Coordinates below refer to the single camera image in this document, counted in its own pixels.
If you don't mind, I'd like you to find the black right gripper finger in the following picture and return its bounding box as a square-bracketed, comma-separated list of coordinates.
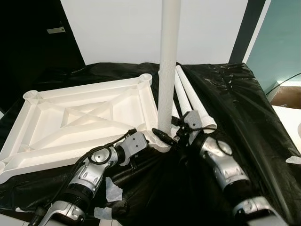
[152, 128, 173, 143]

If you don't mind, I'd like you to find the crumpled white masking tape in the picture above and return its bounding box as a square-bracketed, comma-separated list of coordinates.
[104, 178, 124, 203]

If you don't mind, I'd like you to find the black plastic sheet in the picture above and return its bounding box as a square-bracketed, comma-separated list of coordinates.
[0, 60, 301, 226]

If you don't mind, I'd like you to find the flat white masking tape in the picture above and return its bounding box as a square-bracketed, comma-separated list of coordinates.
[93, 206, 113, 220]

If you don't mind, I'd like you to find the white side table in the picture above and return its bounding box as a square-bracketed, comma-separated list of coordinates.
[273, 106, 301, 149]

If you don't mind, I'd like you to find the brown cardboard box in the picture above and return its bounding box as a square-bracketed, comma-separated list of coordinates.
[270, 86, 301, 109]

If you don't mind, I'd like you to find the white tape strip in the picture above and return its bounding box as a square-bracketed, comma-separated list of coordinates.
[285, 155, 301, 165]

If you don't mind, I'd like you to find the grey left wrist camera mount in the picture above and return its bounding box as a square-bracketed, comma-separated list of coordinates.
[123, 131, 150, 155]

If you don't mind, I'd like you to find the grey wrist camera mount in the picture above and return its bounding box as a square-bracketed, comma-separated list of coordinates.
[123, 131, 150, 155]
[183, 110, 204, 142]

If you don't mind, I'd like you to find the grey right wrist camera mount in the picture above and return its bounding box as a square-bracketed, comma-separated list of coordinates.
[183, 110, 204, 142]

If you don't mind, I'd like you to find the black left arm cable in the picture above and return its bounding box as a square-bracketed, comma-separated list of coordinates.
[28, 129, 138, 226]

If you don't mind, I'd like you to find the black vertical post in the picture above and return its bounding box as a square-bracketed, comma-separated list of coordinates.
[229, 0, 267, 64]

